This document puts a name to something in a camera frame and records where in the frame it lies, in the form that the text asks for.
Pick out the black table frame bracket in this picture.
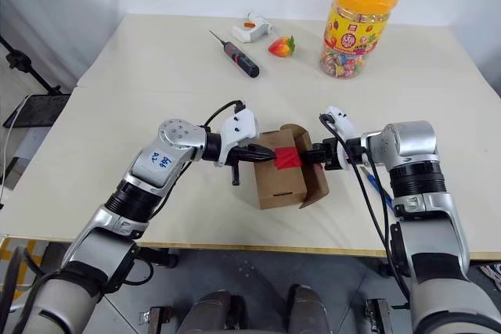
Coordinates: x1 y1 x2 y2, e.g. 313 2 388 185
135 246 178 269

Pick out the black red screwdriver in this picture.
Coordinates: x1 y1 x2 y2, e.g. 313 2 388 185
207 28 261 78

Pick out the dark rounded grey shape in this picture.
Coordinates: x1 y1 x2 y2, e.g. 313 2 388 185
182 289 244 334
287 284 334 334

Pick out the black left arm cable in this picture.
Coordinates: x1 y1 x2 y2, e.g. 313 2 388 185
203 99 247 132

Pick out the blue pen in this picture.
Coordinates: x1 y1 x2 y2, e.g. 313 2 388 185
359 164 395 209

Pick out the brown cardboard box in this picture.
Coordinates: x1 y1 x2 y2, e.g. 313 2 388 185
253 124 330 211

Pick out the white glue gun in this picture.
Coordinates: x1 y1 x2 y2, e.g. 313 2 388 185
231 10 274 44

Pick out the black flat base plate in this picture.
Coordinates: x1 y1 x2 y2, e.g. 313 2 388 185
2 92 72 129

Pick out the red cube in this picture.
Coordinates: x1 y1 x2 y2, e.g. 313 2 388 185
273 145 304 171

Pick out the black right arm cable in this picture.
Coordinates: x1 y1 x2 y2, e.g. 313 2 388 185
319 113 412 311

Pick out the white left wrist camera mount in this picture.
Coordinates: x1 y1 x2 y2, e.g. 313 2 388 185
218 110 260 167

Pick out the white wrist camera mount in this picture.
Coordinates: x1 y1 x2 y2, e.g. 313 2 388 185
218 110 260 167
323 105 360 171

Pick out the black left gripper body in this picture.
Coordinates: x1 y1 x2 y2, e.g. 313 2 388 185
225 145 256 187

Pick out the thin white cable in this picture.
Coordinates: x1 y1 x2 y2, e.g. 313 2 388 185
0 94 31 210

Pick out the candy jar with orange lid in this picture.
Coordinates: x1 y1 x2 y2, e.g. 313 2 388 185
318 0 402 81

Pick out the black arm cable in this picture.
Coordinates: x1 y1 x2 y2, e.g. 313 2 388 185
203 99 247 132
319 113 412 311

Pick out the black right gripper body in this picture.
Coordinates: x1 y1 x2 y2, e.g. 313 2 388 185
320 138 342 173

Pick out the red toy strawberry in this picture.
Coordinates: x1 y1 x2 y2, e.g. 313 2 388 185
267 35 297 59

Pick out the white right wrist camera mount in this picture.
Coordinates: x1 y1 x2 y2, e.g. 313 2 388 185
323 105 360 171

